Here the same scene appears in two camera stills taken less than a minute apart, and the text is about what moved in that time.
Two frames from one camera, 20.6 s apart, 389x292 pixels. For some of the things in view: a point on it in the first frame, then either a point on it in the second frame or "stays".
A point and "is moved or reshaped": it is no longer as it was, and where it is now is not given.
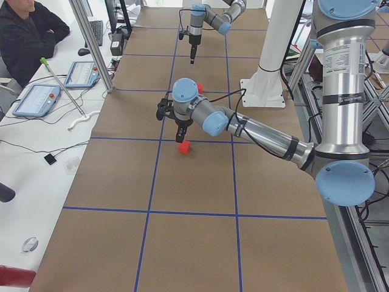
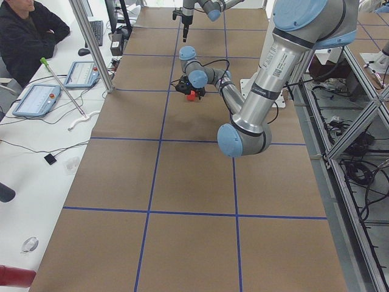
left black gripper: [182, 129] -> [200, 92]
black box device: [117, 44] stays
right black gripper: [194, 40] -> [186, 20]
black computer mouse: [83, 51] stays
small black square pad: [50, 159] stays
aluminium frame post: [84, 26] stays
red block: [184, 147] is moved or reshaped
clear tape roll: [30, 245] stays
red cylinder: [16, 277] stays
